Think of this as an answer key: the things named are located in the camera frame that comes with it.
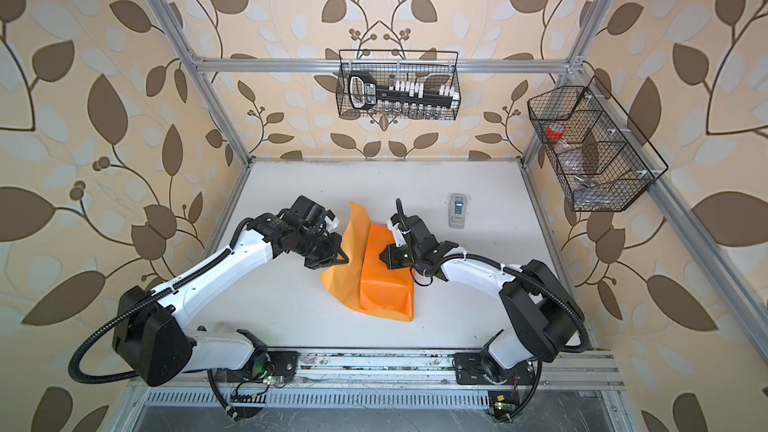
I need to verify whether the black wire basket right wall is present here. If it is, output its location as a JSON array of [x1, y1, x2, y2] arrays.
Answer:
[[527, 77, 669, 212]]

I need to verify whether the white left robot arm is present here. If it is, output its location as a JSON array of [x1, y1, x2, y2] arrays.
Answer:
[[112, 196, 349, 387]]

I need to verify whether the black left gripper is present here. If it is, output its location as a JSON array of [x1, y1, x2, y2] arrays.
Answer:
[[295, 228, 354, 266]]

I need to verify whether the black white tool in basket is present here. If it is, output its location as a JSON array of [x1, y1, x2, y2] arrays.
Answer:
[[345, 71, 461, 111]]

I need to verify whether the aluminium frame post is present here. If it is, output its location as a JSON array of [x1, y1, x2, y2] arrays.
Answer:
[[145, 0, 251, 168]]

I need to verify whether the orange wrapping paper sheet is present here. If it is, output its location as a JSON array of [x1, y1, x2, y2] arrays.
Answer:
[[321, 202, 415, 322]]

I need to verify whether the black wire basket wall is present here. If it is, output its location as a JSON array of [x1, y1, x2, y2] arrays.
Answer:
[[335, 48, 462, 121], [527, 77, 669, 212]]

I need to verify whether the red capped clear bottle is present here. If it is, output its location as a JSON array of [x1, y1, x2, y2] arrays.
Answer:
[[545, 122, 593, 188]]

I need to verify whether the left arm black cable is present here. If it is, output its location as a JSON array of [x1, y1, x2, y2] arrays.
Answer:
[[67, 215, 253, 421]]

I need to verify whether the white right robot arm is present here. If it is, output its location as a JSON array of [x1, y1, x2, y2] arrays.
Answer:
[[380, 212, 591, 384]]

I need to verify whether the grey tape dispenser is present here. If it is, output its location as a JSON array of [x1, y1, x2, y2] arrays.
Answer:
[[448, 194, 467, 229]]

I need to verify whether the black wire basket back wall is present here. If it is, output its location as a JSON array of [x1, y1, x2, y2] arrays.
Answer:
[[335, 48, 462, 121]]

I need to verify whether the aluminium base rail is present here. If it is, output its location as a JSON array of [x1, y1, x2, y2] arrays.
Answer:
[[128, 346, 625, 391]]

